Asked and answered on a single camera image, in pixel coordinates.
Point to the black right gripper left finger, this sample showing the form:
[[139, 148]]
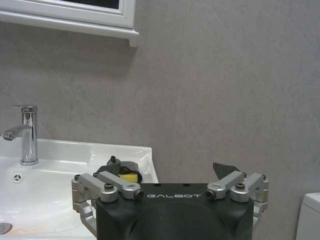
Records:
[[100, 183]]

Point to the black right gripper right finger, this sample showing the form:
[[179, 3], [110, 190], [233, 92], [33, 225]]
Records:
[[235, 178]]

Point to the white ceramic washbasin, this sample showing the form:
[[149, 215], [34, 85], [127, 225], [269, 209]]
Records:
[[50, 180]]

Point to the white framed mirror cabinet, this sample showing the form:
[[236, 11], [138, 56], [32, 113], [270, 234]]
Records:
[[75, 20]]

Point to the yellow sponge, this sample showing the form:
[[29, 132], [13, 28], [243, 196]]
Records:
[[129, 177]]

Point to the white toilet tank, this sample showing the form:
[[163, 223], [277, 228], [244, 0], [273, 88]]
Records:
[[310, 217]]

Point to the chrome basin faucet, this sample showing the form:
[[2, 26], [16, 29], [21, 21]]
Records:
[[29, 135]]

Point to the chrome basin drain stopper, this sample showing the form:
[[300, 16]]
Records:
[[5, 227]]

